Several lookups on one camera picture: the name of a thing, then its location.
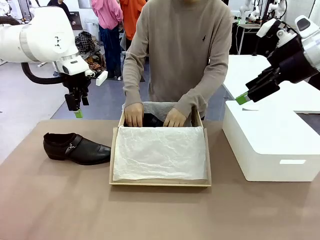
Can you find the white plastic storage box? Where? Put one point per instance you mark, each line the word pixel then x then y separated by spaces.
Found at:
pixel 265 145

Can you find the person in beige sweater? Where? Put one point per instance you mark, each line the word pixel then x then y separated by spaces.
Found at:
pixel 185 45

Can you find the brown cardboard shoe box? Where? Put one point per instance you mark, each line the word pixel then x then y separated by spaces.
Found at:
pixel 198 120

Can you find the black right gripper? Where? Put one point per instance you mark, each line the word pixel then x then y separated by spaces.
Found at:
pixel 290 62

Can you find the person's left hand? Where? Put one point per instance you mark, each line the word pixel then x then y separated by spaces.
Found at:
pixel 175 118

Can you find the pile of patterned clothes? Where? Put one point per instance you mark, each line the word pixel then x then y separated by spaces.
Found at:
pixel 91 52

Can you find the white tissue paper sheet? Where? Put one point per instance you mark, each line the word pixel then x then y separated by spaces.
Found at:
pixel 160 152

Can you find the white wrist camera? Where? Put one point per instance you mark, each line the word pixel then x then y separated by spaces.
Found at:
pixel 102 78
pixel 271 27

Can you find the background table with robots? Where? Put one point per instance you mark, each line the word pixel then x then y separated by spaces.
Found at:
pixel 246 27

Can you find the person in pink jacket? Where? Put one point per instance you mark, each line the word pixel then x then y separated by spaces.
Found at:
pixel 107 30

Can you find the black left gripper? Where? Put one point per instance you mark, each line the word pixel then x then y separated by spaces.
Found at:
pixel 76 85

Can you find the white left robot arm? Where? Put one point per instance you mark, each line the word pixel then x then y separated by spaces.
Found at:
pixel 42 37

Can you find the person's left forearm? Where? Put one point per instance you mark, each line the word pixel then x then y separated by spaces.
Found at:
pixel 197 97

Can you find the black leather buckle shoe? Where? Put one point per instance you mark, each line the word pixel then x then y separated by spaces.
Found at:
pixel 152 121
pixel 82 152

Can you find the person in orange top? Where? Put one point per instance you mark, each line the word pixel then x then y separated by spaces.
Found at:
pixel 132 17

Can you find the person's right hand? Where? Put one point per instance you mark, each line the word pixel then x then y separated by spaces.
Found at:
pixel 133 116

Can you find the person's right forearm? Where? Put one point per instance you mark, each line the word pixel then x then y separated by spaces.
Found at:
pixel 133 80

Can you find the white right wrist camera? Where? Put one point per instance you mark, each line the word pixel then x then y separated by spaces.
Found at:
pixel 271 27

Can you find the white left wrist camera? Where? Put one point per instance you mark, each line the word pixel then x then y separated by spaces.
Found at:
pixel 102 78

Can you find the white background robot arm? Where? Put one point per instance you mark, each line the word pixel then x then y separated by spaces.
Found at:
pixel 248 11

